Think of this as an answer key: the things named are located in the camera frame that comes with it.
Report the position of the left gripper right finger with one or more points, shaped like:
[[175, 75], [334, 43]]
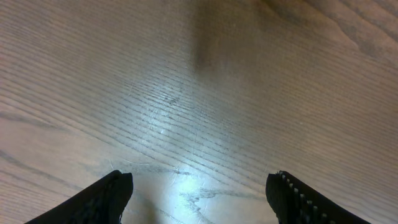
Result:
[[295, 202]]

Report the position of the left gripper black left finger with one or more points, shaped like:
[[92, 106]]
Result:
[[103, 202]]

